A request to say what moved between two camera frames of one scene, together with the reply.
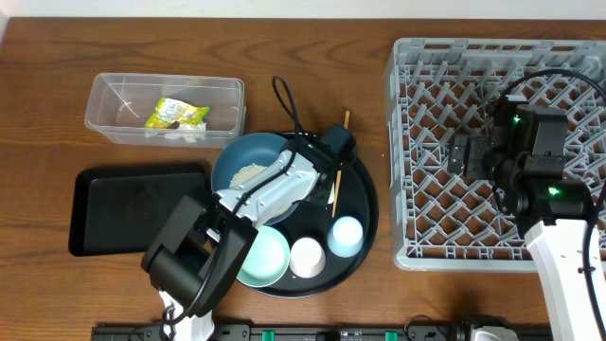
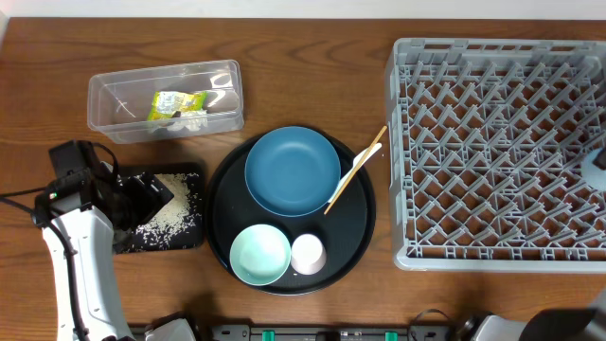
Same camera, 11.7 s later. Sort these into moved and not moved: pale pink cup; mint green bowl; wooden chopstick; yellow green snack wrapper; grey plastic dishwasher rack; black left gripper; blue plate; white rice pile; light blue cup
Moved: light blue cup; yellow green snack wrapper; blue plate; wooden chopstick; white rice pile; black left gripper
Not moved: mint green bowl; grey plastic dishwasher rack; pale pink cup
